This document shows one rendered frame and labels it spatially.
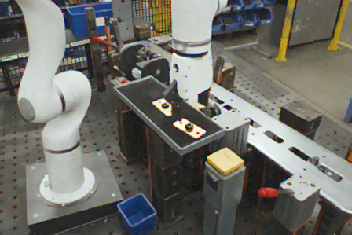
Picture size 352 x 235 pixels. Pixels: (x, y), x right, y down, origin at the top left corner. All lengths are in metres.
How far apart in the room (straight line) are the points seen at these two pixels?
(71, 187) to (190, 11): 0.78
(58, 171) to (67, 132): 0.15
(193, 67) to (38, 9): 0.44
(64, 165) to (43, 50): 0.39
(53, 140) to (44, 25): 0.36
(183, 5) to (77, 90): 0.52
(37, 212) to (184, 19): 0.82
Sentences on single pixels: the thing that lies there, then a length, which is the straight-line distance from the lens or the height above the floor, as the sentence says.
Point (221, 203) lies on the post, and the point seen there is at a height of 1.07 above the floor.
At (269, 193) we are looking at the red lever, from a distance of 0.71.
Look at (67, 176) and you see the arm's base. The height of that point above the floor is 0.87.
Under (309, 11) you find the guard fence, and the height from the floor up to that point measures 0.58.
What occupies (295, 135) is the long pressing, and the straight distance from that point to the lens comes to 1.11.
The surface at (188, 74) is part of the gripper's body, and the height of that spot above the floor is 1.34.
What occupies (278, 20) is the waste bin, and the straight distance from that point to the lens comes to 4.53.
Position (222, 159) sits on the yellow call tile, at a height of 1.16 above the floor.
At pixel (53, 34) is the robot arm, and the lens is 0.93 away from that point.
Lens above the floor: 1.64
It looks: 31 degrees down
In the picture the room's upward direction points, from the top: straight up
